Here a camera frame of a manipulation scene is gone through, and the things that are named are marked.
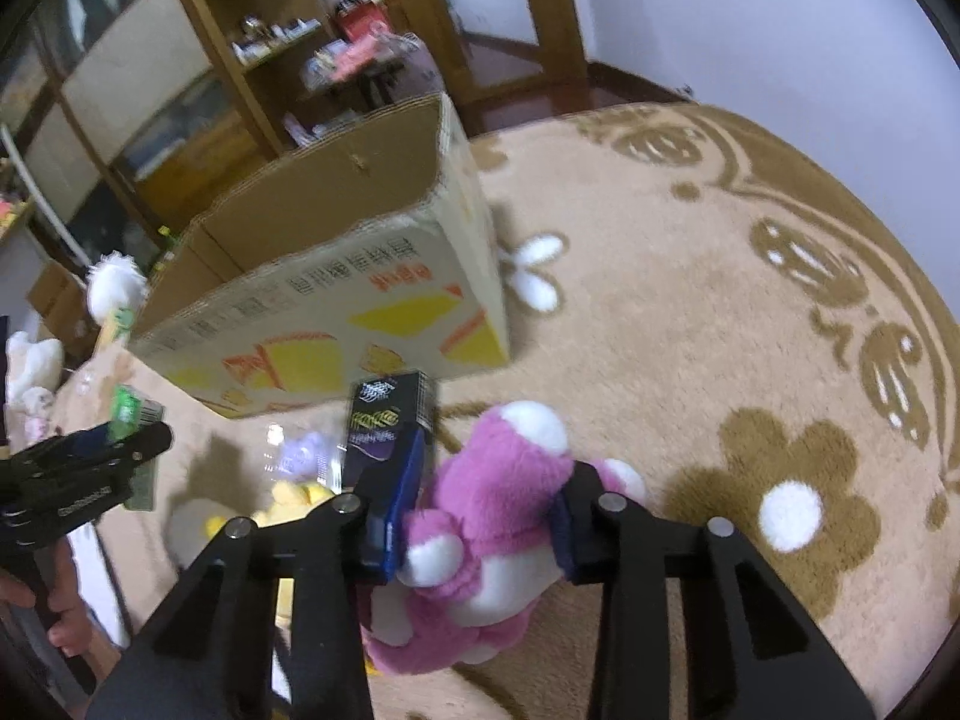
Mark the person's left hand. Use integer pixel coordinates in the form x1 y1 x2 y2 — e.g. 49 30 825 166
0 561 97 659

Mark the green packet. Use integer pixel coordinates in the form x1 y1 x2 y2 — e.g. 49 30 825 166
109 384 145 445

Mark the cluttered side table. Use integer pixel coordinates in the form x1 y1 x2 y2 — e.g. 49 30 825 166
300 30 432 117

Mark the wooden door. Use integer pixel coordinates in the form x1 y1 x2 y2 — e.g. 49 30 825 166
358 0 595 137

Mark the wooden open shelf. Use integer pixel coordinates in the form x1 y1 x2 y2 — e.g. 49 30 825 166
156 0 342 160

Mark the black printed carton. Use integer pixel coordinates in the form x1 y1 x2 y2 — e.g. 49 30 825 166
341 370 440 497

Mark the purple clear plastic packet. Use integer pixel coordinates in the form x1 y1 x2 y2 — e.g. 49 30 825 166
264 424 347 487

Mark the fluffy white plush toy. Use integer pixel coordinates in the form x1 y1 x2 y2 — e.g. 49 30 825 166
85 251 151 325

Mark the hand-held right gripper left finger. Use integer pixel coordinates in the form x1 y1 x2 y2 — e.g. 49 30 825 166
86 427 440 720

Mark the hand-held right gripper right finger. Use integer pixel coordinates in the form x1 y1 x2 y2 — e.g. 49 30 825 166
550 460 878 720

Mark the small plain cardboard box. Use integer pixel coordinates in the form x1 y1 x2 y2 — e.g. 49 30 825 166
27 261 98 361

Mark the beige floral rug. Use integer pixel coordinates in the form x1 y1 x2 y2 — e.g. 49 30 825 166
54 100 955 720

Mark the red box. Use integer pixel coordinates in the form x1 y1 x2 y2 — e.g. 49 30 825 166
336 0 389 44

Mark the glass door cabinet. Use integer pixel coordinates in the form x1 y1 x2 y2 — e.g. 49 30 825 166
0 0 265 260

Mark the yellow plush toy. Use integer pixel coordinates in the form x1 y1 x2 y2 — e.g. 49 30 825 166
168 478 340 625

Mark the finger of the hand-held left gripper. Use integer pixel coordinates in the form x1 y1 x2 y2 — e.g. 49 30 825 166
0 421 175 545
13 424 125 479

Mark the printed cardboard box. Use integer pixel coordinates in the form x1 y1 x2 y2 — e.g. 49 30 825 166
127 90 512 421

